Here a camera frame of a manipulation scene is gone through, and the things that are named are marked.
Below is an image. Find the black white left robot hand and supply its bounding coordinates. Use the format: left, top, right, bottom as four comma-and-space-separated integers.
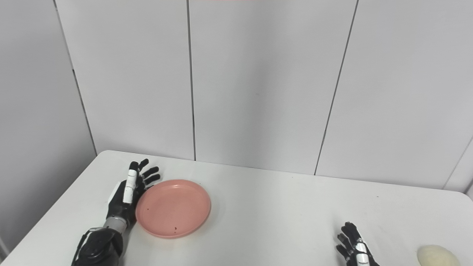
106, 159, 161, 230

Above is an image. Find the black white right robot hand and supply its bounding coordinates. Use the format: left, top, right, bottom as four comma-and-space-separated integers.
336, 222, 380, 266

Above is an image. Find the pink round plate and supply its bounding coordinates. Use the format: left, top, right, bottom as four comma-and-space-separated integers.
135, 180, 212, 239

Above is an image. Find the cream steamed bun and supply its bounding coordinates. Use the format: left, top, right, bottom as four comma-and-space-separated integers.
417, 245, 461, 266

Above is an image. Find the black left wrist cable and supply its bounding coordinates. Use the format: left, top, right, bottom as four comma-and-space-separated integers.
73, 228, 93, 263

